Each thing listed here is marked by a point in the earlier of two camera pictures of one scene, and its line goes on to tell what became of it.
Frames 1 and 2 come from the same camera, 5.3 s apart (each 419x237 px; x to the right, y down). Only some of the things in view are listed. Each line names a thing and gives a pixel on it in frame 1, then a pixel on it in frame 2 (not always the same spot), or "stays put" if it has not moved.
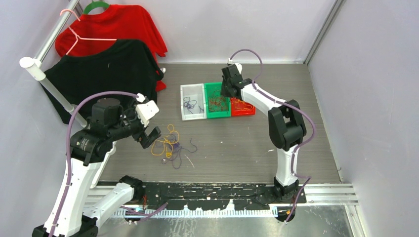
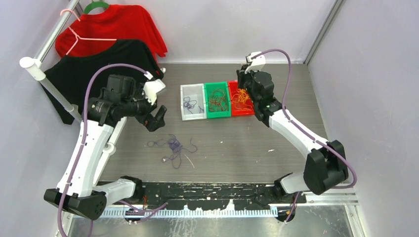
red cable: x=216 y=103 stays put
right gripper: x=224 y=92 → x=242 y=74
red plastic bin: x=239 y=107 stays put
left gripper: x=146 y=139 → x=152 y=123
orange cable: x=240 y=104 stays put
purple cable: x=190 y=103 stays put
